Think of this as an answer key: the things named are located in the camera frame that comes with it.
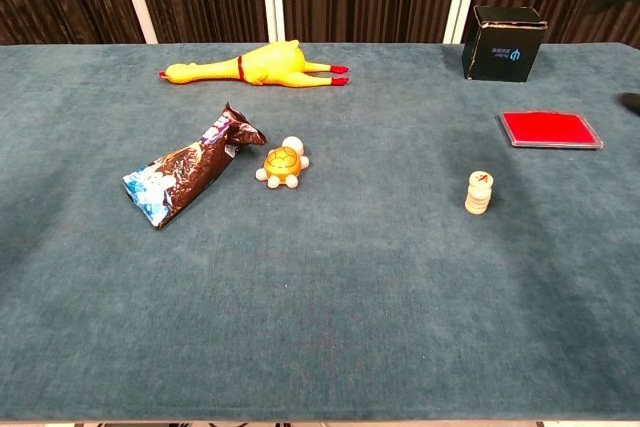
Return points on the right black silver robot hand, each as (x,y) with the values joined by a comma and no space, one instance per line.
(632,103)

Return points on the red ink pad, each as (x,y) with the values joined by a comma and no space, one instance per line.
(550,128)

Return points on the black cardboard box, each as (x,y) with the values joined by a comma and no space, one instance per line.
(500,54)

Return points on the orange turtle toy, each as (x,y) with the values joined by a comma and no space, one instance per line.
(282,164)

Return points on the yellow rubber chicken toy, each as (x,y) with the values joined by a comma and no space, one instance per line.
(270,67)

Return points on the blue felt table cloth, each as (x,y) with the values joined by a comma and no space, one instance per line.
(300,297)

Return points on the brown snack bag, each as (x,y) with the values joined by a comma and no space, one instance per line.
(185,172)

